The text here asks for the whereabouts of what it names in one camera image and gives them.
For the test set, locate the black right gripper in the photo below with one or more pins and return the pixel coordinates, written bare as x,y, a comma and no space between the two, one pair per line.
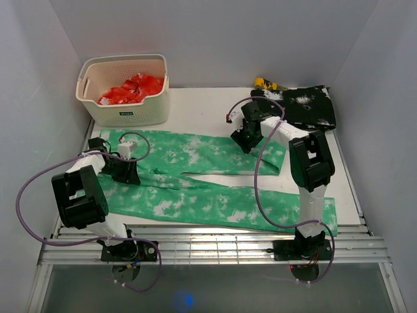
245,145

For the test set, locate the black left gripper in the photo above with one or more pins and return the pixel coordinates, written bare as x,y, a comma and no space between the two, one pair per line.
130,176

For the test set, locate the green white tie-dye trousers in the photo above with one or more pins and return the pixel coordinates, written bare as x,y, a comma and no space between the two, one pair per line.
169,191

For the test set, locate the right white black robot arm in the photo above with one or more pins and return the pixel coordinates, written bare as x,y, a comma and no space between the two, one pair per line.
311,166

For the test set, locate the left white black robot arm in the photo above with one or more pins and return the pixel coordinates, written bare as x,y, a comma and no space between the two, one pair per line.
81,202

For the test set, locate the yellow camouflage folded trousers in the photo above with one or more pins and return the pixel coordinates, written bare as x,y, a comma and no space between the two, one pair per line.
261,83

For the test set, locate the black white folded trousers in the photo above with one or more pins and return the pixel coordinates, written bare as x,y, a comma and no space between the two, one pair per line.
305,108

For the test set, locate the red white garment in basket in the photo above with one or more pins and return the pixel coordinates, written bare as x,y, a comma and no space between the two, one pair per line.
132,91

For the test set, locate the cream perforated plastic basket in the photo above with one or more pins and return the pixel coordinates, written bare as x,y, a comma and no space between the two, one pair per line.
99,74

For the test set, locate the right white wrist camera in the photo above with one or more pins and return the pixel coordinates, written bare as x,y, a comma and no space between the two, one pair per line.
235,119

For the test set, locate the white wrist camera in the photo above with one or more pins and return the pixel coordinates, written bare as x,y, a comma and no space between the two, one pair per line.
235,119
126,149

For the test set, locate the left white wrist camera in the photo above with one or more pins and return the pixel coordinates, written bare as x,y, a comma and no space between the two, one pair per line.
126,149

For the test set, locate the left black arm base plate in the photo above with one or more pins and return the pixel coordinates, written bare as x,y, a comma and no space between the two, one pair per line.
130,251

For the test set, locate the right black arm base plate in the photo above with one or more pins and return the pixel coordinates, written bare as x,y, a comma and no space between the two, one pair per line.
286,250

